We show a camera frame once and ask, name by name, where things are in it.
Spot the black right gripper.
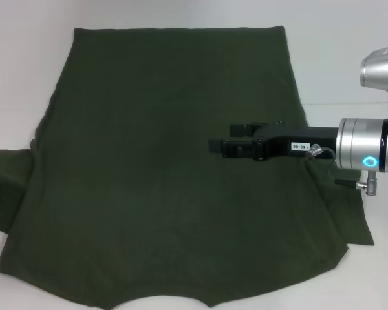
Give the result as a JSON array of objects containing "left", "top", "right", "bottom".
[{"left": 208, "top": 121, "right": 340, "bottom": 161}]

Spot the dark green shirt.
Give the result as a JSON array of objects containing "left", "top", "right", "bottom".
[{"left": 0, "top": 25, "right": 375, "bottom": 310}]

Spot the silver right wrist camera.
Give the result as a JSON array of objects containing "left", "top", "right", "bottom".
[{"left": 359, "top": 45, "right": 388, "bottom": 104}]

